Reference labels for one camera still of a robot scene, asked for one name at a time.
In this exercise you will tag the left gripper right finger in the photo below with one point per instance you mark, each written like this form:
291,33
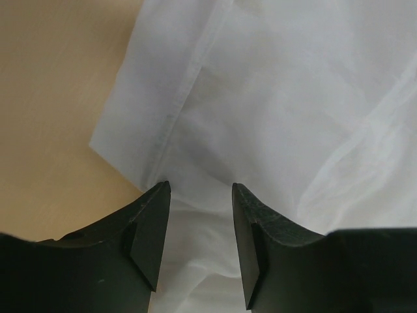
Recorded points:
288,268

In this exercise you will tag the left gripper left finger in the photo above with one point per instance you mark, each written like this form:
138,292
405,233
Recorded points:
111,265

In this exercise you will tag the white long sleeve shirt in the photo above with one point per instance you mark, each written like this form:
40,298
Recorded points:
310,104

